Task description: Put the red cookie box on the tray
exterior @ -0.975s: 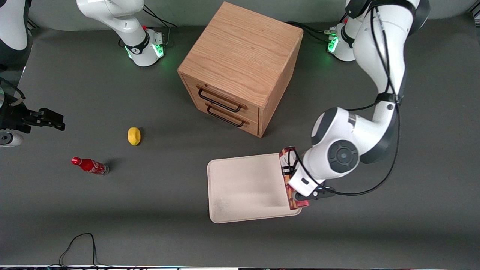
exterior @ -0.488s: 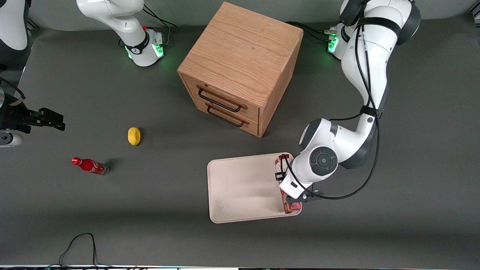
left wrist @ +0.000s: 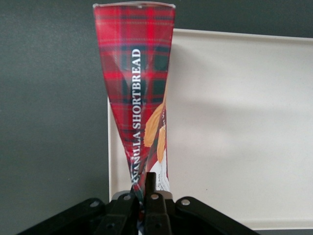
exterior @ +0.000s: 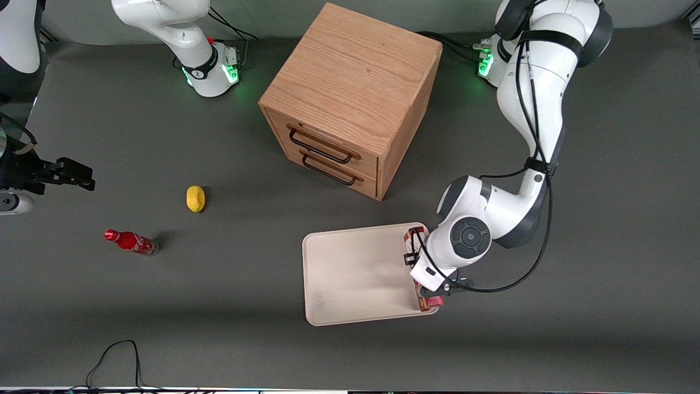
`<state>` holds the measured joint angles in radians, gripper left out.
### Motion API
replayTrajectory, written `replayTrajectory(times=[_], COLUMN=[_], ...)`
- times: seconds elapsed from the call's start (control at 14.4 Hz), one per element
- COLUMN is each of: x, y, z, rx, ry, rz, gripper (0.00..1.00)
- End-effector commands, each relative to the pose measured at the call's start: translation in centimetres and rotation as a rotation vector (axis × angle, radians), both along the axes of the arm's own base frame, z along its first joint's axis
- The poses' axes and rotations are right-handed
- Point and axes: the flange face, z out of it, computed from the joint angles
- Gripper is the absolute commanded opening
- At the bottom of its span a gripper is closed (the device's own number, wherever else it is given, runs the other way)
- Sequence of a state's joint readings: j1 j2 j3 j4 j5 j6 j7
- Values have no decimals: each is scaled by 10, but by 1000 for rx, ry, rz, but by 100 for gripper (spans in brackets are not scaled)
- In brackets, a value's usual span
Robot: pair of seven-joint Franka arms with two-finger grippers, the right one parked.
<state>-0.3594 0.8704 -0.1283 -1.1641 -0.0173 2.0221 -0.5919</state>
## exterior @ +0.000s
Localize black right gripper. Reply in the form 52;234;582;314
0;145;96;195

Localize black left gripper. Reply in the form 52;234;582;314
404;251;475;297

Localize red cookie box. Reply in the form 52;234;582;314
404;225;445;312

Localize beige plastic tray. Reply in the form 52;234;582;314
302;222;441;327

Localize red cola bottle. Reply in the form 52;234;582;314
104;229;160;257

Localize yellow lemon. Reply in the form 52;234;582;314
186;185;206;213

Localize wooden drawer front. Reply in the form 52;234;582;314
273;137;379;199
265;108;380;179

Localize wooden drawer cabinet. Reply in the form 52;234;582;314
258;2;444;201

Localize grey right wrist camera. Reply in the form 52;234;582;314
0;193;34;216

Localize black metal drawer handle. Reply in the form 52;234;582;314
288;126;354;165
301;153;359;187

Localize thin black looped cable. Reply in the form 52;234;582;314
66;339;165;392

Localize black right arm base cables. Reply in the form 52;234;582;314
208;7;259;67

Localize black arm base cables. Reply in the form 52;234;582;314
416;31;485;62
208;7;259;67

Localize black left arm base cables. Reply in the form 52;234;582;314
416;31;485;62

